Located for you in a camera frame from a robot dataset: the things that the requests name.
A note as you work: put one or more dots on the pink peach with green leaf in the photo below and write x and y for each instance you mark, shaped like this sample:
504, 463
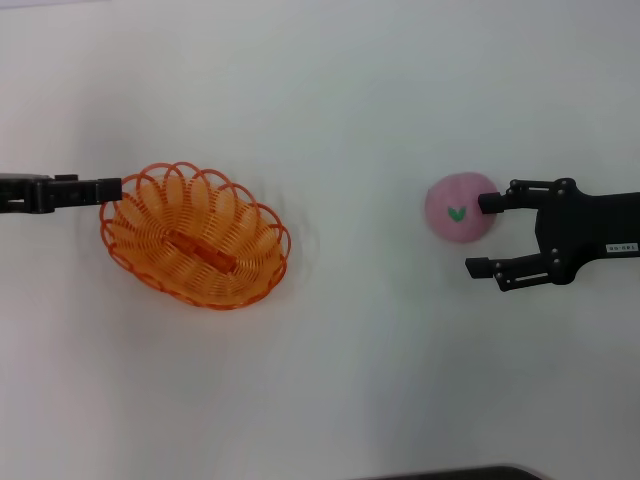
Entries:
450, 225

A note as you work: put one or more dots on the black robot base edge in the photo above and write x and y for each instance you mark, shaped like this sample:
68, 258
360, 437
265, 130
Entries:
450, 474

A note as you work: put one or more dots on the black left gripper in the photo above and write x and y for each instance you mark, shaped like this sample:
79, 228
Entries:
25, 195

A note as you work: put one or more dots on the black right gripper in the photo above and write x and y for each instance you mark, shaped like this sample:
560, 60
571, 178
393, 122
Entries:
590, 225

